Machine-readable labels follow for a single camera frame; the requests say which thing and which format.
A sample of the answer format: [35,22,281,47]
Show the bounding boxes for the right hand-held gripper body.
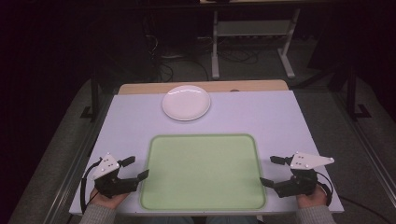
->
[274,151,336,199]

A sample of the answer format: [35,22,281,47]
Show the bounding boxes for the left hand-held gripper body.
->
[92,152,140,199]

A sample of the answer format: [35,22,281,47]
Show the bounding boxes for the person's left hand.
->
[89,188,131,210]

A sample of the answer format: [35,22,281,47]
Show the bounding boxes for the person's right hand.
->
[295,186,329,209]

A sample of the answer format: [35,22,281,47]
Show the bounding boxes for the light green tray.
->
[138,133,268,212]

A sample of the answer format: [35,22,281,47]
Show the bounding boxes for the black metal stand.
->
[79,73,101,121]
[346,65,373,121]

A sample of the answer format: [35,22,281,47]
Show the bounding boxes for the white round plate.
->
[162,84,212,122]

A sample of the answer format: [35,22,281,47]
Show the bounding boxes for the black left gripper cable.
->
[79,158,104,216]

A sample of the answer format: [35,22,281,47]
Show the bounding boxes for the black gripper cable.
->
[316,171,393,224]
[79,158,104,216]

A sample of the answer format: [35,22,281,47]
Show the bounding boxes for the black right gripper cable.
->
[316,171,393,224]

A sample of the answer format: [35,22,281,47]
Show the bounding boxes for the aluminium floor rail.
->
[330,91,396,200]
[41,92,115,224]

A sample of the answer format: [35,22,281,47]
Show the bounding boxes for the tangle of black floor cables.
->
[143,15,261,83]

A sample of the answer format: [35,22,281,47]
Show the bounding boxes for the white metal desk frame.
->
[210,7,302,80]

